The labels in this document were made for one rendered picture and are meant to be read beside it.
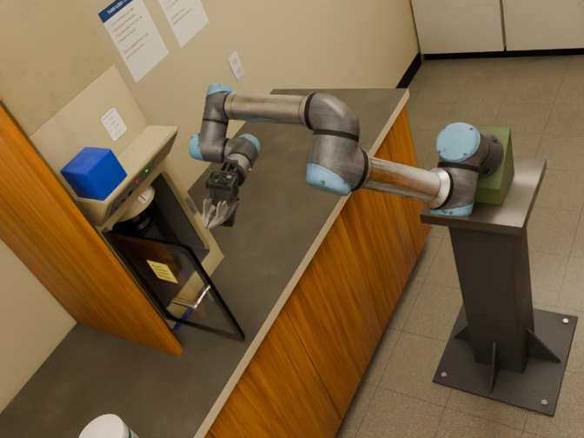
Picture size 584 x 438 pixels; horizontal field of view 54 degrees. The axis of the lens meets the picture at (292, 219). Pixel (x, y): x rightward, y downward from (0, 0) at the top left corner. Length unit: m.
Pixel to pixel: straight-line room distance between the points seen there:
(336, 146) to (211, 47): 1.29
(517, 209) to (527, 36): 2.58
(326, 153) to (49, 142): 0.68
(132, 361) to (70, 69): 0.90
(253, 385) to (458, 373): 1.06
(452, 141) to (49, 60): 1.07
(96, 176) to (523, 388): 1.84
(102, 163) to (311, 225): 0.80
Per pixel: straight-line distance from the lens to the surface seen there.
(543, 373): 2.62
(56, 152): 1.55
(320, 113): 1.45
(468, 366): 2.64
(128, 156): 1.64
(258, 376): 1.88
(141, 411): 1.80
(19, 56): 1.51
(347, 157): 1.42
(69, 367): 2.07
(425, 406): 2.59
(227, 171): 1.51
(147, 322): 1.74
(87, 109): 1.61
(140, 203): 1.76
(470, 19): 4.37
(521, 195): 1.93
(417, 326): 2.81
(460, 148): 1.67
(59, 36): 1.57
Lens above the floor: 2.24
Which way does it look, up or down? 39 degrees down
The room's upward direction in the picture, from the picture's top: 24 degrees counter-clockwise
